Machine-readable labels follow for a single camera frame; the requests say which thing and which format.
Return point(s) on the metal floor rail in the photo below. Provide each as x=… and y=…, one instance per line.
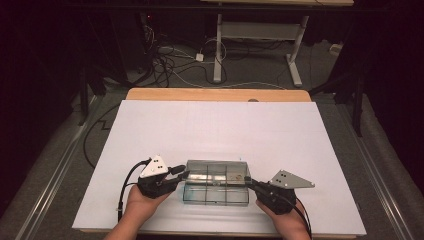
x=376, y=186
x=53, y=186

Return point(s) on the person's right hand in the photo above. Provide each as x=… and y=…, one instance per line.
x=288, y=223

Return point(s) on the wooden table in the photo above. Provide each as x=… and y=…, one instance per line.
x=216, y=94

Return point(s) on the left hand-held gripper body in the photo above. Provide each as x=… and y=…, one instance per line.
x=155, y=186

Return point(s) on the person's left hand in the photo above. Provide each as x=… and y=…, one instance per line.
x=143, y=205

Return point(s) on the clear grey plastic compartment box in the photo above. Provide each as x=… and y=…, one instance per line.
x=216, y=196

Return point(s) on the white power adapter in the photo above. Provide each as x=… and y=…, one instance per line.
x=199, y=57

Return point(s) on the white metal frame desk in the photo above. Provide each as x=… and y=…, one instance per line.
x=218, y=50

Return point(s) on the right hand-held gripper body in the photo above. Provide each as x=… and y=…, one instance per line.
x=276, y=200

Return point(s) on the black metal stand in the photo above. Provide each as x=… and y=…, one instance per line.
x=83, y=100
x=358, y=106

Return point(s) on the white table cover sheet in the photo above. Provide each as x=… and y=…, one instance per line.
x=200, y=133

